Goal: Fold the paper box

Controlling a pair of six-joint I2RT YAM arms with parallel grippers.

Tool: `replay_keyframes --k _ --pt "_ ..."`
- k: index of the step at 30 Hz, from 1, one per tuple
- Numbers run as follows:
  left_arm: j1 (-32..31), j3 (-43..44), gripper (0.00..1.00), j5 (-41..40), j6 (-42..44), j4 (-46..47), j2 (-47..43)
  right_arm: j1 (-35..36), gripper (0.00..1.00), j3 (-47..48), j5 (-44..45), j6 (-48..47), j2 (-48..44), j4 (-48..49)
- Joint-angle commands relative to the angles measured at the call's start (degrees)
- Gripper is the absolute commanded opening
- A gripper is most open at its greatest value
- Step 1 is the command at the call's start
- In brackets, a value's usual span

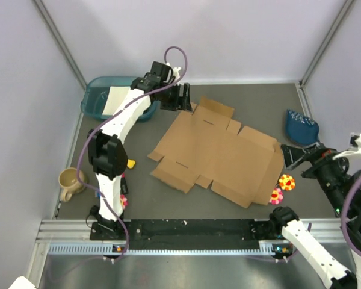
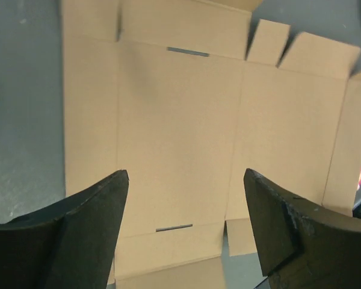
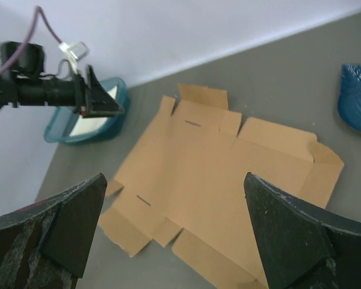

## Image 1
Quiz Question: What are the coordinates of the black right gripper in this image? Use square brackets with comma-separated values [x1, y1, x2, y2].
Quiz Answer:
[279, 140, 353, 214]

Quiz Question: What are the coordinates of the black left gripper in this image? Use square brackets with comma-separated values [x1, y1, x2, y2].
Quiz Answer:
[158, 81, 191, 111]

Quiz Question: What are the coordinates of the brown cardboard box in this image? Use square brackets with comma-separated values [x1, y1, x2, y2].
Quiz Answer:
[148, 97, 283, 208]

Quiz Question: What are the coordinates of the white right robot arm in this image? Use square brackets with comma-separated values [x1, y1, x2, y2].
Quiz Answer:
[268, 133, 361, 288]

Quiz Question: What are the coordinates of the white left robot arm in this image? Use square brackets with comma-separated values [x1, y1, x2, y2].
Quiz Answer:
[87, 61, 191, 239]

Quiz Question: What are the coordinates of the blue leaf-shaped dish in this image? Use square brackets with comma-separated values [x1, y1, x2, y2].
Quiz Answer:
[285, 109, 319, 146]

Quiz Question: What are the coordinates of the orange flower toy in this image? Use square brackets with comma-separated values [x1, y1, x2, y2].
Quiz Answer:
[278, 174, 295, 191]

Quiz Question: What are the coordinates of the pink flower toy right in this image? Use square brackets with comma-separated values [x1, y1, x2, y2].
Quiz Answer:
[269, 188, 283, 205]

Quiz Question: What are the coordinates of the pink flower toy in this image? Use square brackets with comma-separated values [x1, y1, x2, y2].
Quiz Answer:
[120, 194, 128, 210]
[269, 188, 283, 205]

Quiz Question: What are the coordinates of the white paper sheet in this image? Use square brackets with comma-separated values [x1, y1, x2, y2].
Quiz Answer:
[102, 86, 129, 116]

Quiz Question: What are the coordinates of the yellow bone-shaped sponge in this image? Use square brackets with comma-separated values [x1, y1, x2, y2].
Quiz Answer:
[127, 159, 136, 169]

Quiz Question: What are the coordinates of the teal plastic tub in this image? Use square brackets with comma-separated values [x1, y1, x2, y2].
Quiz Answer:
[80, 76, 157, 123]

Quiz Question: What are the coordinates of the pink and black marker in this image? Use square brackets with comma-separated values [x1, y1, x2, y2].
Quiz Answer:
[120, 173, 129, 195]

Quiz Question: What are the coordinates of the pink flower toy left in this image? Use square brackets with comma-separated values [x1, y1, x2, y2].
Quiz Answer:
[120, 194, 128, 210]

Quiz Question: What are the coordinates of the beige ceramic mug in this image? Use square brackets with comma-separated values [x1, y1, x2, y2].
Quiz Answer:
[58, 167, 85, 202]

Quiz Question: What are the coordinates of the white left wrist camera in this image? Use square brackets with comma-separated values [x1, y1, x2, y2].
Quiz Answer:
[166, 62, 182, 84]

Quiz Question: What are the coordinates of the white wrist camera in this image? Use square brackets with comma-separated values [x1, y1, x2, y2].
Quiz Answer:
[350, 133, 361, 152]
[166, 62, 182, 84]

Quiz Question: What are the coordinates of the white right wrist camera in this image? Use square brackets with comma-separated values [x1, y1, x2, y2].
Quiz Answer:
[350, 133, 361, 152]

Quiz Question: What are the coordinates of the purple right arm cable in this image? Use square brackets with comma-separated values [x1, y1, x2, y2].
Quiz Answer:
[340, 156, 361, 263]

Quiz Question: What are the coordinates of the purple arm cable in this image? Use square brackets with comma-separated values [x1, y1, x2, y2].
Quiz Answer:
[76, 46, 189, 263]
[340, 156, 361, 263]

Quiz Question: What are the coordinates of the grey slotted cable duct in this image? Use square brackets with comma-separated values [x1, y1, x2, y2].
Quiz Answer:
[48, 243, 294, 256]

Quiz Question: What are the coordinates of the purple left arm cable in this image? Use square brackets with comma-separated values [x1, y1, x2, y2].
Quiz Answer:
[76, 46, 189, 263]

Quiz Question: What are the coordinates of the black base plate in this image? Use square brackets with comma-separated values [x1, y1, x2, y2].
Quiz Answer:
[89, 218, 277, 250]

